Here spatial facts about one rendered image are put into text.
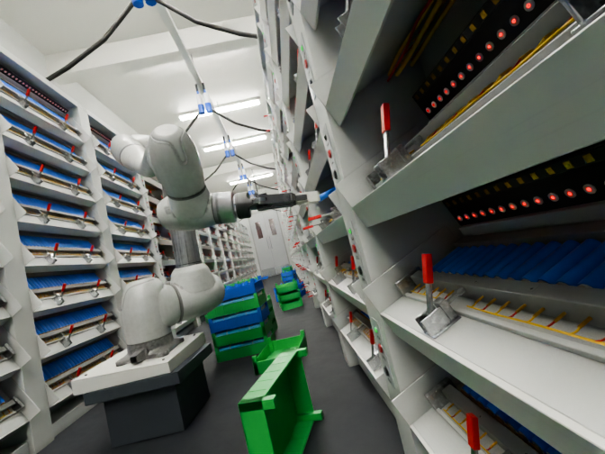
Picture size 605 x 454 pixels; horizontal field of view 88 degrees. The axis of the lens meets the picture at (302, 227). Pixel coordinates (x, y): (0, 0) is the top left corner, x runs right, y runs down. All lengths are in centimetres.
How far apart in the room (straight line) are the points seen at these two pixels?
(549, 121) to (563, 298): 15
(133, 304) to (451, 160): 116
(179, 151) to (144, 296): 63
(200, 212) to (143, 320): 53
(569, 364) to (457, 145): 17
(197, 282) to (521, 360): 117
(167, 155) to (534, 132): 72
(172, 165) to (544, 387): 75
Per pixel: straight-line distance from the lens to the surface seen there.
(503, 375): 31
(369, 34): 41
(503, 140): 23
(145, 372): 123
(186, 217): 89
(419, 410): 65
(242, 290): 181
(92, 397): 133
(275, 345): 179
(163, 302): 129
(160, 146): 81
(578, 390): 28
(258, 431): 76
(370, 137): 61
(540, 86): 20
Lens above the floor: 47
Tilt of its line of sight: 5 degrees up
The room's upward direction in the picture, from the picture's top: 14 degrees counter-clockwise
